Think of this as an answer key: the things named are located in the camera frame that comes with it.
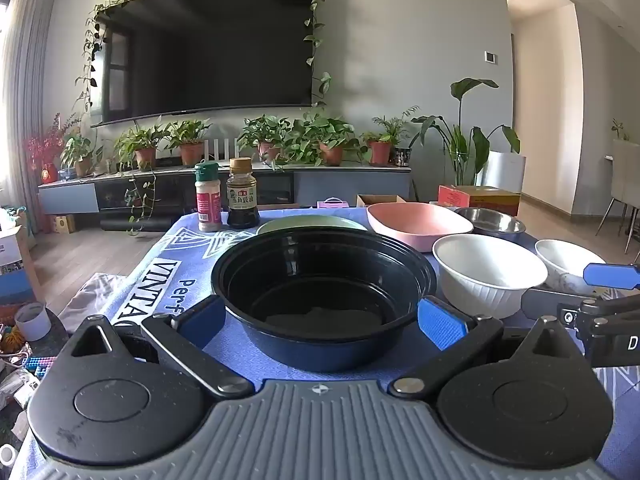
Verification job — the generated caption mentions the pink bowl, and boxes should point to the pink bowl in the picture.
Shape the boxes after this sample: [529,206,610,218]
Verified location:
[366,202,474,253]

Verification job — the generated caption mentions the red flower plant in vase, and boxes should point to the red flower plant in vase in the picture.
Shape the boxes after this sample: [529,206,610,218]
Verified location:
[25,115,67,184]

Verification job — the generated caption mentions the black plastic bowl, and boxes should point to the black plastic bowl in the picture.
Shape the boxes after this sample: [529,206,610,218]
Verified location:
[211,231,438,373]

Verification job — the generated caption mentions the colourful toy blocks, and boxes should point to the colourful toy blocks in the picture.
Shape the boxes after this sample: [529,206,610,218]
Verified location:
[26,355,59,379]

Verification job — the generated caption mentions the soy sauce bottle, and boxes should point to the soy sauce bottle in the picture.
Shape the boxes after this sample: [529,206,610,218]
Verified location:
[226,157,261,229]

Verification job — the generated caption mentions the grey dining chair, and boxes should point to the grey dining chair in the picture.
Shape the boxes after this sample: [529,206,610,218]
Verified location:
[596,139,640,256]

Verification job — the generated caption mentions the tall broad-leaf plant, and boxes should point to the tall broad-leaf plant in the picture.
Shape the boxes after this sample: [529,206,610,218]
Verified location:
[411,77,522,187]

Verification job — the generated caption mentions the red cardboard box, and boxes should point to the red cardboard box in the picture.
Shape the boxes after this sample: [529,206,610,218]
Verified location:
[438,185,521,217]

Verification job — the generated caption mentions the white cup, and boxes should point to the white cup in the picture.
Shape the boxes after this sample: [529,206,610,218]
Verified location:
[14,302,53,341]

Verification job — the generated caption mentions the potted green plant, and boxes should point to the potted green plant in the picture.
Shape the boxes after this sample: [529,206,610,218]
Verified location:
[294,110,362,167]
[362,106,420,167]
[60,132,104,179]
[238,115,292,167]
[167,119,212,167]
[114,125,171,172]

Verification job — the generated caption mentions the grey curtain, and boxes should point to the grey curtain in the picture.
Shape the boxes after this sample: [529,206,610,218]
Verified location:
[0,0,62,201]

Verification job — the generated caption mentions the large black television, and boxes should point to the large black television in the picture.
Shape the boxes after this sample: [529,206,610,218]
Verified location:
[90,0,317,128]

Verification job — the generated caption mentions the black rolled mat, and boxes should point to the black rolled mat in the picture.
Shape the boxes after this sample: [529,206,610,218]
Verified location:
[100,214,187,232]

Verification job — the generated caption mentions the open brown cardboard box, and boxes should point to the open brown cardboard box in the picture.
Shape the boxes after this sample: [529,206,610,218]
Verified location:
[356,193,407,209]

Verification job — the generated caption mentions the blue printed tablecloth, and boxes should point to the blue printed tablecloth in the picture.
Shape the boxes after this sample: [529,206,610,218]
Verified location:
[10,207,640,480]

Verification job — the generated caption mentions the stainless steel bowl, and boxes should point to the stainless steel bowl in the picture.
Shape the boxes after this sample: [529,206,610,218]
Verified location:
[452,206,527,241]

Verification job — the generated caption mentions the green vine around television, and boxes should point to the green vine around television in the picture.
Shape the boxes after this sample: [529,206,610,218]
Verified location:
[74,0,332,113]

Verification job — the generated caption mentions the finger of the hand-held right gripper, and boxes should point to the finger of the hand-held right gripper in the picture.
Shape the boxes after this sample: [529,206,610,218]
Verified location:
[520,286,640,333]
[582,261,640,292]

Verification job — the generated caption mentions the large white ribbed bowl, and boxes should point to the large white ribbed bowl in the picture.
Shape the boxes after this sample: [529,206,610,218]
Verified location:
[432,234,549,319]

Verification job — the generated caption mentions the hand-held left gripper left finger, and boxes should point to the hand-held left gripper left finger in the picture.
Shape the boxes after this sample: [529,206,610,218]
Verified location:
[65,295,256,401]

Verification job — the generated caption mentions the small white ceramic bowl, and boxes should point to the small white ceramic bowl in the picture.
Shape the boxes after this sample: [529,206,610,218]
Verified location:
[534,239,608,296]

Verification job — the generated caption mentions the large white plant pot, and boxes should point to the large white plant pot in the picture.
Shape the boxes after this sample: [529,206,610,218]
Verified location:
[485,151,527,194]

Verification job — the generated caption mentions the spice shaker with green lid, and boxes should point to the spice shaker with green lid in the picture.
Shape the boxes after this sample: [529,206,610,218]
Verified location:
[194,160,222,233]

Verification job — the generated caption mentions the hanging vine on cabinet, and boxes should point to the hanging vine on cabinet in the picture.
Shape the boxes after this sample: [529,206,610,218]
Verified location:
[124,170,157,237]

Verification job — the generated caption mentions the grey television cabinet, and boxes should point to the grey television cabinet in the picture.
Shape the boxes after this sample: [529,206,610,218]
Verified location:
[37,164,413,221]

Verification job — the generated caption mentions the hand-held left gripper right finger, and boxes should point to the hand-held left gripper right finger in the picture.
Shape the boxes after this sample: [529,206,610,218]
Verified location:
[387,296,586,399]

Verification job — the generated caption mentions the small white picket fence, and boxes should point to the small white picket fence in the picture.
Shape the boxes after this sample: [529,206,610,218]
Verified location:
[205,137,241,162]

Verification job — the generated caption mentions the pale green plate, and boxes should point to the pale green plate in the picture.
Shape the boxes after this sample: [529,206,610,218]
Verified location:
[256,216,370,236]

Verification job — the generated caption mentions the cardboard box with blue print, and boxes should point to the cardboard box with blue print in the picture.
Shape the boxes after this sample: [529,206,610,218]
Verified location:
[0,210,42,306]

